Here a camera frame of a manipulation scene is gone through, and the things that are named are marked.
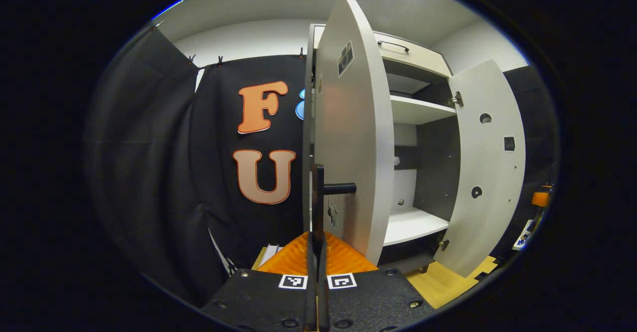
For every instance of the white cabinet door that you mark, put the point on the white cabinet door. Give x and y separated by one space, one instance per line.
358 123
487 172

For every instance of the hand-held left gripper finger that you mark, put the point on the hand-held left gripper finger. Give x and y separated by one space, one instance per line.
323 307
312 307

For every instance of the black backdrop cloth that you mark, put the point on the black backdrop cloth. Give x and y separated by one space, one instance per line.
149 148

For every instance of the white double-door shoe cabinet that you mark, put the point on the white double-door shoe cabinet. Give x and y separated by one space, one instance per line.
418 110

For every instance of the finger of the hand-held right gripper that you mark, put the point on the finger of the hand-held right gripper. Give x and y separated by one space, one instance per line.
541 198

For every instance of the white book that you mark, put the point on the white book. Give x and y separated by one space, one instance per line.
271 255

